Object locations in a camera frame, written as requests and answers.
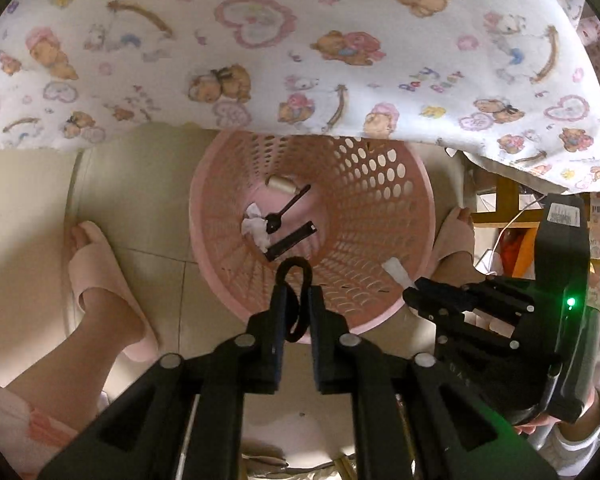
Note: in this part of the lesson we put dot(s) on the pink slipper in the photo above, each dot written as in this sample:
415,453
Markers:
100,280
455,240

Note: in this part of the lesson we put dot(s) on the black hair band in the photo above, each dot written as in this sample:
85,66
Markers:
295,260

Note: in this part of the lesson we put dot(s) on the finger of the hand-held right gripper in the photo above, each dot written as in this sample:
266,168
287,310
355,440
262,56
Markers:
480,345
460,297

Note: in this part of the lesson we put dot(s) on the orange plastic bag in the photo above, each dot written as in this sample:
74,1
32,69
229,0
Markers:
512,255

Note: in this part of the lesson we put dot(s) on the person's right forearm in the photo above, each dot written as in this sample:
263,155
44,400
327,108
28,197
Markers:
585,452

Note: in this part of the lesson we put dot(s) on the wooden stool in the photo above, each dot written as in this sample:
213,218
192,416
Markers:
505,195

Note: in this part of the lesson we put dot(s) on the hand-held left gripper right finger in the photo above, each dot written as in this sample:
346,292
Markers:
317,320

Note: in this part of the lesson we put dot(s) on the person's right hand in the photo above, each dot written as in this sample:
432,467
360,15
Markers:
532,427

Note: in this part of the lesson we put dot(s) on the black plastic spoon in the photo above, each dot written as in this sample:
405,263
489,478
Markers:
272,221

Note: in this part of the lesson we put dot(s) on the pink perforated plastic basket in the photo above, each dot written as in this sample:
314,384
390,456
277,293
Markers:
370,200

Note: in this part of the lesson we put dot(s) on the person's right leg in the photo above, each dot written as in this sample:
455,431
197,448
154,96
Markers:
455,267

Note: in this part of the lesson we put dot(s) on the bear print tablecloth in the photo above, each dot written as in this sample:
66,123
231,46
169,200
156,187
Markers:
330,10

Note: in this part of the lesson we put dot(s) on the person's left leg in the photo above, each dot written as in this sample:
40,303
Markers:
80,355

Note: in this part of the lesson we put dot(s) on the beige thread spool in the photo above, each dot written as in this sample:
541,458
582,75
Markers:
282,185

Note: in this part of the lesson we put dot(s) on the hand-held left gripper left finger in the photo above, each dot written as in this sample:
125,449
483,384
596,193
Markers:
280,320

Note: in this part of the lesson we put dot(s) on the person's leg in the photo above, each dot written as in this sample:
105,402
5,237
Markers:
80,355
455,267

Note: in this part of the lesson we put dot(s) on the black bar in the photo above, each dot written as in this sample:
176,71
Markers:
290,242

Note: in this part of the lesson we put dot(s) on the pink heart pajama pants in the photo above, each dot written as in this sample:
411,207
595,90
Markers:
15,430

